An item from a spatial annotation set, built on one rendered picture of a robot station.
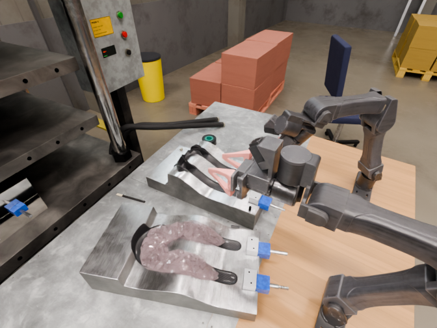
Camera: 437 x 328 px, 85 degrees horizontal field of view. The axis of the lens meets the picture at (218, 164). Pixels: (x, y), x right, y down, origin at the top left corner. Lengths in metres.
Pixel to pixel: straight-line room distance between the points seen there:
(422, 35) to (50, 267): 5.37
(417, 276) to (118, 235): 0.76
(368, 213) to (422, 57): 5.02
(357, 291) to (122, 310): 0.63
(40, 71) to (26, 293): 0.72
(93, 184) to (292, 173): 0.98
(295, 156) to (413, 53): 5.02
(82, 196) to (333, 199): 1.01
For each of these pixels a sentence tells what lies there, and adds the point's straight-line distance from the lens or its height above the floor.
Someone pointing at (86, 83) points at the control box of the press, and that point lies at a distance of 1.39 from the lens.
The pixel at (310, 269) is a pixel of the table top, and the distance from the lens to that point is 0.91.
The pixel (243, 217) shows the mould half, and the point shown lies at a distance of 0.91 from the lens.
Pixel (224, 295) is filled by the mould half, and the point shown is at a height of 0.86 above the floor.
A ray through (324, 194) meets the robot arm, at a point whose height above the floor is 1.23.
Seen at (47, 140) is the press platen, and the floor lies 1.04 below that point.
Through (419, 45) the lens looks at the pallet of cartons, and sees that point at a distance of 5.40.
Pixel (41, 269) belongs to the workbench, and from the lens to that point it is 1.04.
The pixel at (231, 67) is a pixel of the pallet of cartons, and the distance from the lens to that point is 2.81.
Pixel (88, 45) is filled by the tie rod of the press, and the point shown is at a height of 1.33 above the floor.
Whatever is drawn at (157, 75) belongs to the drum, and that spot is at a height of 0.37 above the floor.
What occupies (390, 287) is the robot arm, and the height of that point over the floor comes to 1.07.
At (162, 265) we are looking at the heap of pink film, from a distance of 0.78.
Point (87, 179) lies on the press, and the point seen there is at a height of 0.78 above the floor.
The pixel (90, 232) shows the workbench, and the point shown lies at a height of 0.80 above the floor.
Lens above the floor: 1.57
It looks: 40 degrees down
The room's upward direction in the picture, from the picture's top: straight up
